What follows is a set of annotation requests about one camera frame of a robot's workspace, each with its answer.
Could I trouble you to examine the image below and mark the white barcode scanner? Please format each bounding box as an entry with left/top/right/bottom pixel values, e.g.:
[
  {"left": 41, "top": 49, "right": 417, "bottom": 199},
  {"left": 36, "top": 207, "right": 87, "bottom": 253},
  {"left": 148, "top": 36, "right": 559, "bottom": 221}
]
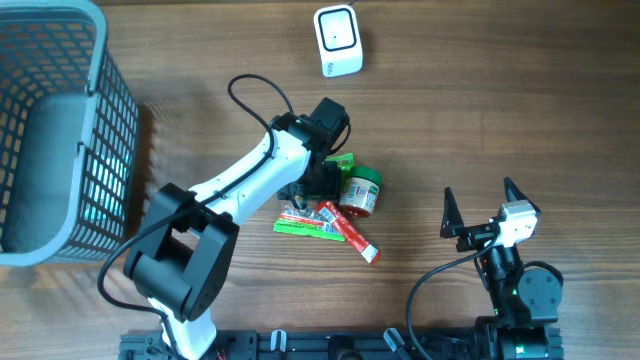
[{"left": 313, "top": 4, "right": 364, "bottom": 78}]

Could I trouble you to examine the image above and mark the green snack bag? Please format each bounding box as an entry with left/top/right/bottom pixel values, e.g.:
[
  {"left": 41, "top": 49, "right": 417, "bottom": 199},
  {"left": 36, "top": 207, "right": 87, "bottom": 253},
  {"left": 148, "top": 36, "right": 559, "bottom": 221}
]
[{"left": 273, "top": 153, "right": 355, "bottom": 242}]

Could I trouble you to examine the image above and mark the left black cable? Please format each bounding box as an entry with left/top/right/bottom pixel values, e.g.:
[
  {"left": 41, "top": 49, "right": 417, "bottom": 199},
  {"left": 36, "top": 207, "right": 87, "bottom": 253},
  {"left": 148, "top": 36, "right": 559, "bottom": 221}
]
[{"left": 96, "top": 73, "right": 296, "bottom": 360}]

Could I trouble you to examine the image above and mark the green lid spice jar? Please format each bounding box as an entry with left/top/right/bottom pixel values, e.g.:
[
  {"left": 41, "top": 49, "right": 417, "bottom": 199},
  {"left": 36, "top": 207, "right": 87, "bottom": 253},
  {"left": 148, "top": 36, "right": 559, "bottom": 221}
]
[{"left": 339, "top": 166, "right": 382, "bottom": 217}]

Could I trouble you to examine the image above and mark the red stick sachet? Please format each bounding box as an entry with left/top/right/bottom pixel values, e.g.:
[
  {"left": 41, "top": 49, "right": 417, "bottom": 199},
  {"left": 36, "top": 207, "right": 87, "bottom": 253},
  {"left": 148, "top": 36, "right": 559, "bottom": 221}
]
[{"left": 317, "top": 201, "right": 380, "bottom": 265}]

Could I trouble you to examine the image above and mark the grey plastic mesh basket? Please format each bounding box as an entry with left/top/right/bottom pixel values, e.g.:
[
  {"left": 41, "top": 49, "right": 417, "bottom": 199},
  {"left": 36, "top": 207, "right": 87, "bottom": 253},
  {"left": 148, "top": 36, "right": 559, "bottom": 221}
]
[{"left": 1, "top": 1, "right": 141, "bottom": 267}]

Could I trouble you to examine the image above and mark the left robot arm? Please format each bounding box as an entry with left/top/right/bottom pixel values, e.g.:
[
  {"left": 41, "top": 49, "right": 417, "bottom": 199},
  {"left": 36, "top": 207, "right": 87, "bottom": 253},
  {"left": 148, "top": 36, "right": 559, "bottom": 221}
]
[{"left": 119, "top": 98, "right": 350, "bottom": 359}]

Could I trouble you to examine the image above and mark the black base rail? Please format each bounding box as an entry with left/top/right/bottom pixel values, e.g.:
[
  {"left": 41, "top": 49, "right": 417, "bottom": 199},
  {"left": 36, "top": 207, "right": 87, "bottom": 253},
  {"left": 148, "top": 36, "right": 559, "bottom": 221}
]
[{"left": 118, "top": 327, "right": 565, "bottom": 360}]

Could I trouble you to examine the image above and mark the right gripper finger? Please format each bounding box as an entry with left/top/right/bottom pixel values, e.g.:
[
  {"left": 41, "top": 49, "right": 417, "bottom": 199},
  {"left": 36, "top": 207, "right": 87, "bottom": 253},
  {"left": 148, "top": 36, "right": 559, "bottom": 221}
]
[
  {"left": 440, "top": 187, "right": 465, "bottom": 238},
  {"left": 504, "top": 177, "right": 541, "bottom": 215}
]

